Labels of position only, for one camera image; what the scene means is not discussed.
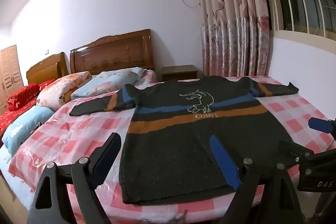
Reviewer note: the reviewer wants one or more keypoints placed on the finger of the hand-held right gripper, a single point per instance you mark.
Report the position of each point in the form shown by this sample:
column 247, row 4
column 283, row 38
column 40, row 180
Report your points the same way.
column 292, row 153
column 321, row 124

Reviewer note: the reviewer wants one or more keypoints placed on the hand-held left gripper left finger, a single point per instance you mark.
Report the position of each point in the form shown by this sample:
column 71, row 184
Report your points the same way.
column 103, row 170

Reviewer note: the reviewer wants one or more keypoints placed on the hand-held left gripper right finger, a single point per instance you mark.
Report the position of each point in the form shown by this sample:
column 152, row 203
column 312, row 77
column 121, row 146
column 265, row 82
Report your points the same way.
column 226, row 161

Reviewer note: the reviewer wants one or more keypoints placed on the dark striped knit sweater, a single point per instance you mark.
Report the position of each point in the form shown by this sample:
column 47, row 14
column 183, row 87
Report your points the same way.
column 170, row 155

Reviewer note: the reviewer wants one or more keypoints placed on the pink checkered bed sheet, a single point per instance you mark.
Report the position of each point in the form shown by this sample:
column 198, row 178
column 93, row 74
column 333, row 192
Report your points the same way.
column 86, row 134

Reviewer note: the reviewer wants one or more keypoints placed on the blue floral pillow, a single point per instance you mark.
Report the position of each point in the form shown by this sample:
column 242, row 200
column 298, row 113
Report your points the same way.
column 105, row 83

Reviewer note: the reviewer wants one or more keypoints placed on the light blue pillow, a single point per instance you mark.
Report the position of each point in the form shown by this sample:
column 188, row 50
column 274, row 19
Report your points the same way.
column 23, row 127

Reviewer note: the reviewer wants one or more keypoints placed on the orange floral pillow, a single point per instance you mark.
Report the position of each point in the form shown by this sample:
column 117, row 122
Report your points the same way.
column 60, row 90

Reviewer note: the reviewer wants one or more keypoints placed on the wooden nightstand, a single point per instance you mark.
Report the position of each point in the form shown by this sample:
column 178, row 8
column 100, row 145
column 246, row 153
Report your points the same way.
column 179, row 73

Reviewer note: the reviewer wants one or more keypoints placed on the red patterned blanket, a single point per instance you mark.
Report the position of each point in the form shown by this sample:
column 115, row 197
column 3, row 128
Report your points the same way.
column 23, row 94

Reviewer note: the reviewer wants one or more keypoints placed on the small wooden headboard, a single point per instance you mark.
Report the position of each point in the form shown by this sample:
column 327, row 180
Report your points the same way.
column 47, row 69

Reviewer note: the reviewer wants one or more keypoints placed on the large wooden headboard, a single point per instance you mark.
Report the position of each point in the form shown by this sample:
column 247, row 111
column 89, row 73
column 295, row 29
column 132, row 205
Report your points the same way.
column 113, row 52

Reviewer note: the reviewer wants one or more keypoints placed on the wooden wardrobe door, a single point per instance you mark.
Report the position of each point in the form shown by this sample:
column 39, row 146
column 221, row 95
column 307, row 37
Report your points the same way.
column 9, row 74

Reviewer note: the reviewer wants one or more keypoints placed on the pink floral curtain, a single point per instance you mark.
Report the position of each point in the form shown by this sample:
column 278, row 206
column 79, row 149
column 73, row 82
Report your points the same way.
column 231, row 16

